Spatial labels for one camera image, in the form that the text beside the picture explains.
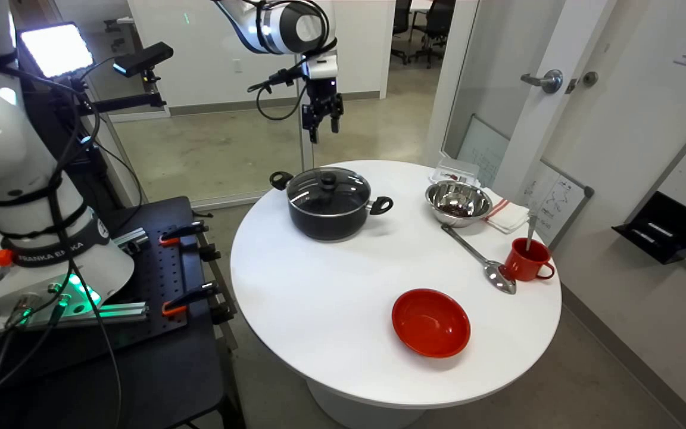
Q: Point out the glass pot lid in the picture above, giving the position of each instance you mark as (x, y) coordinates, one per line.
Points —
(328, 193)

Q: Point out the row of office chairs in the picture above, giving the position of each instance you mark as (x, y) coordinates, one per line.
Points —
(435, 27)

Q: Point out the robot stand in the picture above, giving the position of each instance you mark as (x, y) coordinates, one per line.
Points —
(164, 357)

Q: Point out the wall socket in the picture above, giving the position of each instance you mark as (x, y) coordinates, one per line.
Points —
(237, 65)

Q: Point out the silver door lock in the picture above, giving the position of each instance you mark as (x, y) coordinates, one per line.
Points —
(589, 78)

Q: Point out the white cloth with red stripe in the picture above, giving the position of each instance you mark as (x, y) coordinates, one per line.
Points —
(510, 215)

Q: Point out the lit light panel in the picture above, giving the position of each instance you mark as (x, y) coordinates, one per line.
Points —
(56, 50)

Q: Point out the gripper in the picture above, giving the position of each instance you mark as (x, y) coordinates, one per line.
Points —
(323, 98)

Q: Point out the black wall tray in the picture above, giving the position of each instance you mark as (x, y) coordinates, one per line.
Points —
(667, 229)

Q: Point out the camera on mount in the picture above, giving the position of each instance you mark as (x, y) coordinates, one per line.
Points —
(143, 59)

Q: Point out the red mug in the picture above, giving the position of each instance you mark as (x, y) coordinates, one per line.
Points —
(524, 265)

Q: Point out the black pot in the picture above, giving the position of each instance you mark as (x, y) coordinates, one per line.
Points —
(325, 225)

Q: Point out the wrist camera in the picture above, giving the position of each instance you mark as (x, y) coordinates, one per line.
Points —
(284, 76)

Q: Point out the clear plastic container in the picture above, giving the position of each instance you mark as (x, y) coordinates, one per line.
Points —
(455, 168)

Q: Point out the red bowl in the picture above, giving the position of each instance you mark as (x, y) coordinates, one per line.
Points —
(431, 323)

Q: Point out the whiteboard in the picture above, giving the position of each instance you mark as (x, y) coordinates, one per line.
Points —
(560, 202)

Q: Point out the steel bowl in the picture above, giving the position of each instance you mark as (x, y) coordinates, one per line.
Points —
(459, 199)

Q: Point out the large steel spoon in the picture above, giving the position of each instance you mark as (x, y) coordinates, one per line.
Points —
(498, 275)

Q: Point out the white door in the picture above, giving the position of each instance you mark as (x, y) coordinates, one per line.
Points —
(557, 36)

